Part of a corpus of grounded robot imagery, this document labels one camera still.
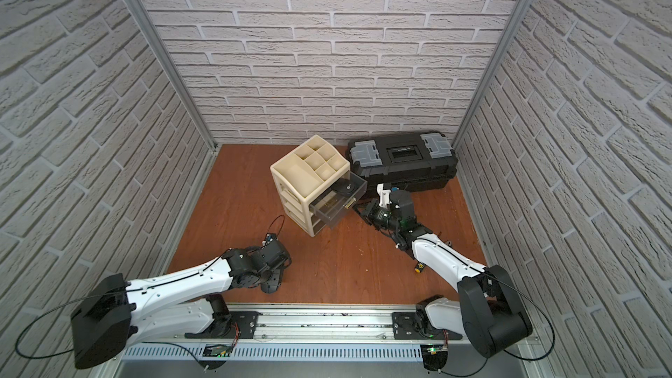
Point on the beige drawer organizer cabinet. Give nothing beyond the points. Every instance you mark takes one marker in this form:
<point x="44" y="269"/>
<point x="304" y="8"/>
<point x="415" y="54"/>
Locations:
<point x="304" y="174"/>

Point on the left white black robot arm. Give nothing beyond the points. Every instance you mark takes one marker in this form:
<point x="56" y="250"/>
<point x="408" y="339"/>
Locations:
<point x="188" y="304"/>

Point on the black computer mouse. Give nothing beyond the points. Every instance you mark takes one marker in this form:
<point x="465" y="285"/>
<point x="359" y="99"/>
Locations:
<point x="329" y="202"/>
<point x="270" y="286"/>

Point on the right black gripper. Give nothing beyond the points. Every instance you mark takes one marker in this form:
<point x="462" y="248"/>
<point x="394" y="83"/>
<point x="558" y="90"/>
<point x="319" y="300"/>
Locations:
<point x="368" y="214"/>

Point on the transparent grey top drawer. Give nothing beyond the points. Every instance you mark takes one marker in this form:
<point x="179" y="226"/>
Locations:
<point x="351" y="188"/>

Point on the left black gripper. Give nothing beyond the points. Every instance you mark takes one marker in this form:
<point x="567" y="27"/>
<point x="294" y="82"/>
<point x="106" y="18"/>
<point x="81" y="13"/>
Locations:
<point x="276" y="251"/>

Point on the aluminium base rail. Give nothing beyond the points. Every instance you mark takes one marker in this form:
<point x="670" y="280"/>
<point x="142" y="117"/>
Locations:
<point x="311" y="333"/>

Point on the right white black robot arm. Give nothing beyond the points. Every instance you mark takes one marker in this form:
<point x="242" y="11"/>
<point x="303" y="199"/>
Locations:
<point x="491" y="313"/>

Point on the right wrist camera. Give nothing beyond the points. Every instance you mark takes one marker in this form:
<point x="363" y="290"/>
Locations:
<point x="388" y="196"/>

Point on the black plastic toolbox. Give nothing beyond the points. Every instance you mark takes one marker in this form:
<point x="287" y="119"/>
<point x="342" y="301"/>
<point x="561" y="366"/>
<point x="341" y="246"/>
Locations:
<point x="411" y="161"/>

